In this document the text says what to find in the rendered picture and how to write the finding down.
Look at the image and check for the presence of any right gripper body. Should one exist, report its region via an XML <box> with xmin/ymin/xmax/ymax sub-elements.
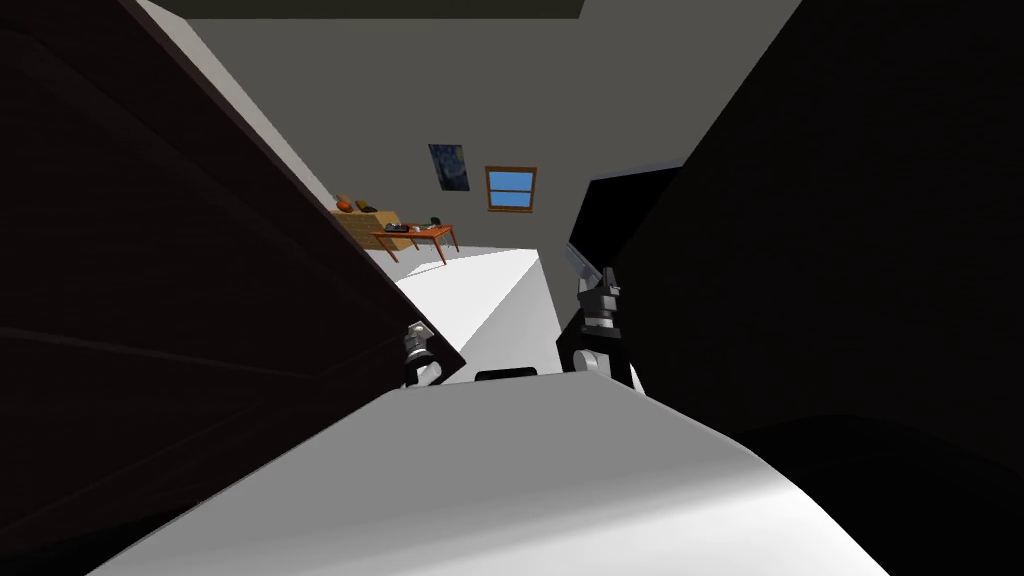
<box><xmin>565</xmin><ymin>163</ymin><xmax>683</xmax><ymax>294</ymax></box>

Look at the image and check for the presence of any dark blue wall picture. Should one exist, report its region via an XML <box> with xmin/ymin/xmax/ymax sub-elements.
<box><xmin>427</xmin><ymin>143</ymin><xmax>473</xmax><ymax>194</ymax></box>

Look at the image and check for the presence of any wooden framed window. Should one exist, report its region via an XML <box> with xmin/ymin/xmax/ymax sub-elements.
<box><xmin>483</xmin><ymin>164</ymin><xmax>539</xmax><ymax>215</ymax></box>

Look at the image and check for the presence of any orange wooden table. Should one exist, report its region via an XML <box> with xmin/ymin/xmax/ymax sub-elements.
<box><xmin>371</xmin><ymin>216</ymin><xmax>462</xmax><ymax>267</ymax></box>

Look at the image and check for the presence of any dark brown door leaf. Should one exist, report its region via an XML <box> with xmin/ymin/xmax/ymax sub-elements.
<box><xmin>0</xmin><ymin>0</ymin><xmax>469</xmax><ymax>563</ymax></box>

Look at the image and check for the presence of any tan wooden cabinet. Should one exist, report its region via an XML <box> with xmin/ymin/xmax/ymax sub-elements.
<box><xmin>330</xmin><ymin>194</ymin><xmax>404</xmax><ymax>253</ymax></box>

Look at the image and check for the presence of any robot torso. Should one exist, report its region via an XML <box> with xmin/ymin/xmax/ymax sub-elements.
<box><xmin>86</xmin><ymin>366</ymin><xmax>894</xmax><ymax>576</ymax></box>

